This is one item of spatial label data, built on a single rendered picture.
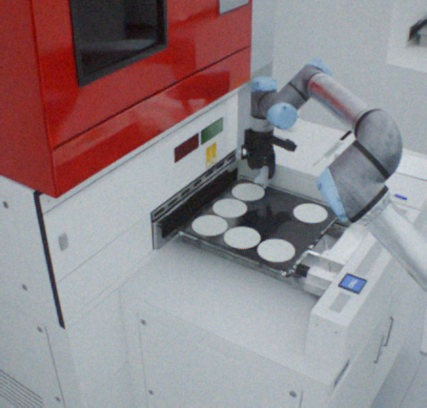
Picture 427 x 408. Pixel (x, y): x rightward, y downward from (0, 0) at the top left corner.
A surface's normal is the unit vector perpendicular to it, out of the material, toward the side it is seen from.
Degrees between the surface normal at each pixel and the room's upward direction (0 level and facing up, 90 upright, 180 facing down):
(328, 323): 90
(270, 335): 0
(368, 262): 0
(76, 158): 90
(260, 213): 0
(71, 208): 90
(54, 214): 90
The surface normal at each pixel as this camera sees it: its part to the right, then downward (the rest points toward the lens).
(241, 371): -0.55, 0.45
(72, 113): 0.83, 0.29
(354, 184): -0.15, 0.05
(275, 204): 0.00, -0.84
